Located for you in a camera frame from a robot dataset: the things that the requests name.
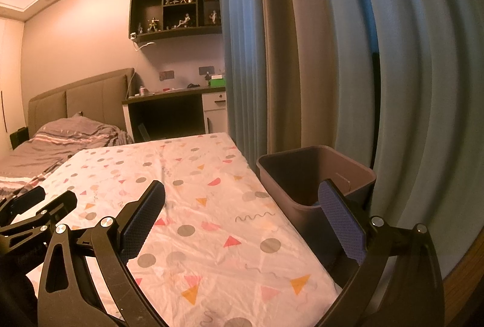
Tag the grey wall socket plate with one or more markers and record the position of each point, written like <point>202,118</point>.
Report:
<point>207,70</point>
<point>167,76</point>

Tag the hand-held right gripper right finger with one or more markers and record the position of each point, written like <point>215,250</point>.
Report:
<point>340,224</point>

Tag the brown plastic bin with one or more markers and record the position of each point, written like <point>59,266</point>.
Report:
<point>298,175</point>

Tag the bed with grey pillow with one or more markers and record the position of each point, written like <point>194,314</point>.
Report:
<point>56,149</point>

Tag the brown curtain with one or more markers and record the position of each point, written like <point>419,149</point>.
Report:
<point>298,47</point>

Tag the patterned tablecloth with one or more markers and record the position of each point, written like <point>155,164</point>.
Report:
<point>211,236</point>

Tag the pale sheer curtain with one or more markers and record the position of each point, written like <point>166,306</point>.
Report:
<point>423,103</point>

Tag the black bedside table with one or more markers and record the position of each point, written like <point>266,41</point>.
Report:
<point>19,138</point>

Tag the beige padded headboard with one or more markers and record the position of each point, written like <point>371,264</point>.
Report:
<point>94,96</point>

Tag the blue curtain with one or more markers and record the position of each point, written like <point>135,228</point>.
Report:
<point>242,47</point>

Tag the dark top desk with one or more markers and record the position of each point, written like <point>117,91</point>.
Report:
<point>166,94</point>

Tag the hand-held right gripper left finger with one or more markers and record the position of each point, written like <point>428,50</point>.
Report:
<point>145,221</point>

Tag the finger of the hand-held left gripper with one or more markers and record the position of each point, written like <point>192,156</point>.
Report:
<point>22,201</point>
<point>62,206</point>

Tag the white wardrobe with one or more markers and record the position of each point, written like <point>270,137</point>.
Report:
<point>11,84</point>

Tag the green box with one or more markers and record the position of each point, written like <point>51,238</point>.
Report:
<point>217,81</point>

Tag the white drawer cabinet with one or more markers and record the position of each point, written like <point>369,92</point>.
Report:
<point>215,113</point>

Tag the group of small figurines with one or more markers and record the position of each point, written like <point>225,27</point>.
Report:
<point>185,22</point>

